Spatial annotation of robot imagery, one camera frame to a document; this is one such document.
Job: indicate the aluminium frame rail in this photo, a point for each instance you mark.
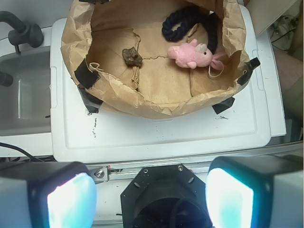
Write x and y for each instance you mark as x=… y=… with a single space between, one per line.
x=195 y=163

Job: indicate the white plastic bin lid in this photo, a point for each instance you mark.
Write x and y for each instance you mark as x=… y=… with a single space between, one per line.
x=109 y=136

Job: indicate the dark brown rock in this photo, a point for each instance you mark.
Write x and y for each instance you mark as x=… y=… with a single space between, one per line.
x=132 y=57

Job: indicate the brown paper bag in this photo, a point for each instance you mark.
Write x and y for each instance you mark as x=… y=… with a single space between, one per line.
x=98 y=31

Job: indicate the black octagonal mount plate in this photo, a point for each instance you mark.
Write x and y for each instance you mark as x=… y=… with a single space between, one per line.
x=165 y=197

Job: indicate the black tape strip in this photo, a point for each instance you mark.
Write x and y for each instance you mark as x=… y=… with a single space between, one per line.
x=250 y=66
x=91 y=103
x=224 y=105
x=84 y=76

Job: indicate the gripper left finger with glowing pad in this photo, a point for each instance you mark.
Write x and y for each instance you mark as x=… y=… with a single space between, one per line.
x=46 y=195

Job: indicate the grey sink faucet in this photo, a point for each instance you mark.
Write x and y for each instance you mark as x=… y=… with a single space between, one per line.
x=23 y=32

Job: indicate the black tape strip lower left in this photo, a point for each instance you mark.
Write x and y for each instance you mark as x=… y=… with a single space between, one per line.
x=91 y=103

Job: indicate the grey sink basin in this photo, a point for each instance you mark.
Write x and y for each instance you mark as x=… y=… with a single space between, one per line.
x=25 y=104

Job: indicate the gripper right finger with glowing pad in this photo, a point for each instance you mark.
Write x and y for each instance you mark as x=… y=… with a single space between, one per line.
x=264 y=191

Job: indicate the black tape strip lower right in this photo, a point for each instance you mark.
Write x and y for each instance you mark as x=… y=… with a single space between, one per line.
x=224 y=105

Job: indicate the black knob left edge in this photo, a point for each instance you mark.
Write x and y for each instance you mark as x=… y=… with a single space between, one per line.
x=6 y=80

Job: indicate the pink plush pig toy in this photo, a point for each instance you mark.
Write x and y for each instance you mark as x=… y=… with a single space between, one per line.
x=192 y=55

